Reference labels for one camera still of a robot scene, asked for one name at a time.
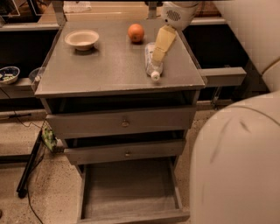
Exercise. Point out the blue patterned bowl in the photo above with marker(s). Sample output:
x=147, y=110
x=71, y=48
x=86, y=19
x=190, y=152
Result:
x=9, y=74

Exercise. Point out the bottom grey drawer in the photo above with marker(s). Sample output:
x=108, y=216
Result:
x=141, y=191

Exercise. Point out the clear plastic container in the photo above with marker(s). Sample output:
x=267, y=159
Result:
x=36, y=74

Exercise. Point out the blue plastic bottle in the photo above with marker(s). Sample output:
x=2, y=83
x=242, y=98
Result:
x=153, y=71

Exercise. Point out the black floor stand leg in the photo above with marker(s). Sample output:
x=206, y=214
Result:
x=21, y=188

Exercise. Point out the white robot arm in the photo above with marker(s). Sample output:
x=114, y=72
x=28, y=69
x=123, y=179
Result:
x=235, y=162

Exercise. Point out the grey drawer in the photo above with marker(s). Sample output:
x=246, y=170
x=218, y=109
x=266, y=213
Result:
x=125, y=151
x=141, y=191
x=120, y=122

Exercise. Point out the cream paper bowl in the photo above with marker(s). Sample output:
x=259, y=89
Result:
x=82, y=40

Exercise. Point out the grey side shelf beam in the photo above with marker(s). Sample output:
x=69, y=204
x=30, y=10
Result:
x=223, y=77

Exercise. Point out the top grey drawer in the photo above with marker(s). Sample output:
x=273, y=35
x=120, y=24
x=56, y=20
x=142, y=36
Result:
x=120, y=122

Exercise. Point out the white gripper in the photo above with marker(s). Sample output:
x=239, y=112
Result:
x=180, y=16

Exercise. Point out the orange fruit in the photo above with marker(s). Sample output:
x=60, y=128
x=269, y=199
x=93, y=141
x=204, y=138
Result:
x=136, y=33

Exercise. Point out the white cloth on back table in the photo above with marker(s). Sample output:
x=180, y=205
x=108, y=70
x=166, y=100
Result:
x=76, y=6

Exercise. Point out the green power strip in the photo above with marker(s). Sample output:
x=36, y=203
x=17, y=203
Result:
x=49, y=139

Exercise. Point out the middle grey drawer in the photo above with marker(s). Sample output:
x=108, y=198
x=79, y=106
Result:
x=125, y=151

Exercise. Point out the grey drawer cabinet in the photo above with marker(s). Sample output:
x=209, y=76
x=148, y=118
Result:
x=111, y=76

